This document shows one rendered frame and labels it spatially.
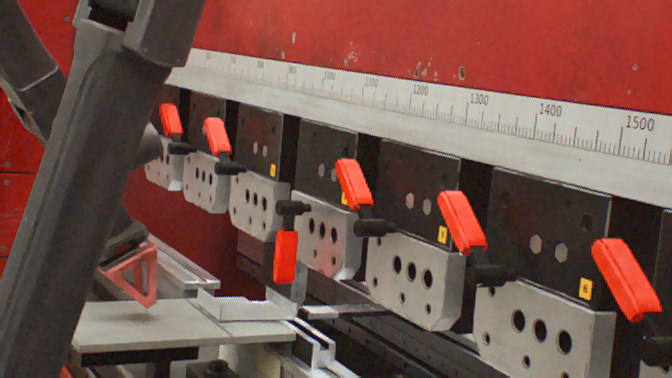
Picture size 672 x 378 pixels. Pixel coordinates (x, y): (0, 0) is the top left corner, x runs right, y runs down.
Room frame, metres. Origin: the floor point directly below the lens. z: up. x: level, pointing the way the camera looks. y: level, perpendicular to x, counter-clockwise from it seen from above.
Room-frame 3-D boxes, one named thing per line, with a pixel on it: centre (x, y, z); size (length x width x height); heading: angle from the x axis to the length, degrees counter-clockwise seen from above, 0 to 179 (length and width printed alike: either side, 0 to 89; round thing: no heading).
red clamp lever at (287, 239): (1.21, 0.05, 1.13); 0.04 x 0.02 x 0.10; 117
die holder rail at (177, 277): (1.86, 0.31, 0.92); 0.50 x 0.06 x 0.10; 27
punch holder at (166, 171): (1.75, 0.26, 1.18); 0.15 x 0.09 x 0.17; 27
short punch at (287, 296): (1.37, 0.06, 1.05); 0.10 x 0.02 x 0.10; 27
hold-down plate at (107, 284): (1.88, 0.39, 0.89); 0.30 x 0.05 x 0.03; 27
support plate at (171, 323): (1.31, 0.19, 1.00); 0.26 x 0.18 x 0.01; 117
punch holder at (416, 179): (1.04, -0.11, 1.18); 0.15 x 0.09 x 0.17; 27
